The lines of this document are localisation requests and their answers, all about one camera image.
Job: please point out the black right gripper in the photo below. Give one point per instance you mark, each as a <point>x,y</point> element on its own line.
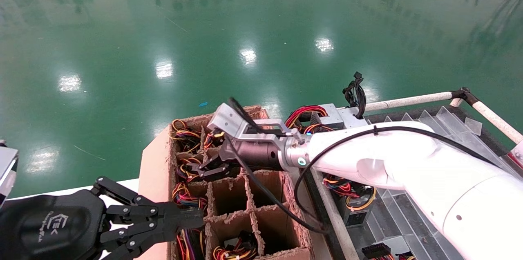
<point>257,154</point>

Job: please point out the white cart pipe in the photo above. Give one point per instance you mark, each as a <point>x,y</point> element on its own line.
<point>337,219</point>
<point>496,120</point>
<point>408,101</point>

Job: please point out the black pipe joint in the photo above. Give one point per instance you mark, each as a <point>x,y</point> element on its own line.
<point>463,94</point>

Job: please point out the clear plastic divider tray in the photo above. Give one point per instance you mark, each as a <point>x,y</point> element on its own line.
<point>408,227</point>

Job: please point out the power supply with black connector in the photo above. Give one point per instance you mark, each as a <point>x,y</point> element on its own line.
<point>376,249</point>

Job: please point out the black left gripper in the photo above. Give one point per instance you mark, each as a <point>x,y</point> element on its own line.
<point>41,231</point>

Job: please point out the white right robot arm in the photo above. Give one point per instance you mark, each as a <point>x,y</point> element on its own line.
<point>408,162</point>

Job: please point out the brown divided cardboard box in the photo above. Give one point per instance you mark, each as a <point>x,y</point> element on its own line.
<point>229,194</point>

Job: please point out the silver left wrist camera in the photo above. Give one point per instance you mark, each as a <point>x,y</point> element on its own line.
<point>7,170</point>

